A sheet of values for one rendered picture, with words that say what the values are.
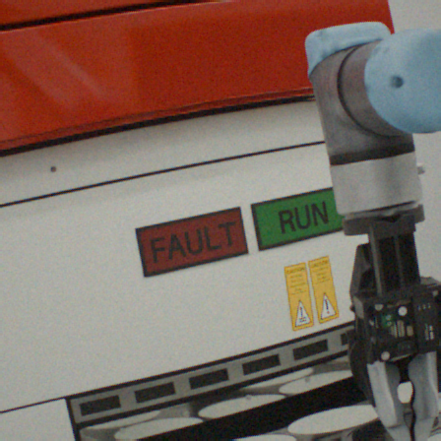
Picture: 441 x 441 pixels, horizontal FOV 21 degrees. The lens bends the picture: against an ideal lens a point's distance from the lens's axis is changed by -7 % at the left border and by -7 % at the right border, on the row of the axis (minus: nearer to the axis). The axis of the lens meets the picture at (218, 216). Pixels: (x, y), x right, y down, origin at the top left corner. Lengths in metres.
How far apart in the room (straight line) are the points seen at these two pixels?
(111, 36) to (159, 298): 0.27
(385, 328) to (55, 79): 0.40
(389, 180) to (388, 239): 0.05
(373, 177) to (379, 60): 0.13
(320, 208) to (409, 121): 0.49
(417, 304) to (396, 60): 0.21
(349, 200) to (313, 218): 0.36
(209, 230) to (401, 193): 0.34
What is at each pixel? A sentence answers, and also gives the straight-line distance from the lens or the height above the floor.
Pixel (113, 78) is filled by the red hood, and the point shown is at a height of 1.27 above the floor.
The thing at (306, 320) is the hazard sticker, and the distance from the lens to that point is 1.34.
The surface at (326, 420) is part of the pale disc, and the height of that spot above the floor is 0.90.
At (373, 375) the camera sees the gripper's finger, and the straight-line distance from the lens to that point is 1.04.
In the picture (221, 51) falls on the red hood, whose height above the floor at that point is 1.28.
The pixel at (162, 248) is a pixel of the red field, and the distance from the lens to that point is 1.25.
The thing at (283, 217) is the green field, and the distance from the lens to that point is 1.32.
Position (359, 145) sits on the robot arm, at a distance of 0.97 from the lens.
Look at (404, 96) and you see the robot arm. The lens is 0.86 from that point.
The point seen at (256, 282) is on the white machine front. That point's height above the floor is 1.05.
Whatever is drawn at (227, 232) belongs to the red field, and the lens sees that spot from 1.29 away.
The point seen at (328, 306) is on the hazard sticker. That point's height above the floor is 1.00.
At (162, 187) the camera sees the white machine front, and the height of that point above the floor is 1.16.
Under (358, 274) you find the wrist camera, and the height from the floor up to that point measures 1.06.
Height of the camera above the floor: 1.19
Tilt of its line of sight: 3 degrees down
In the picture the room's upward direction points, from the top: 11 degrees counter-clockwise
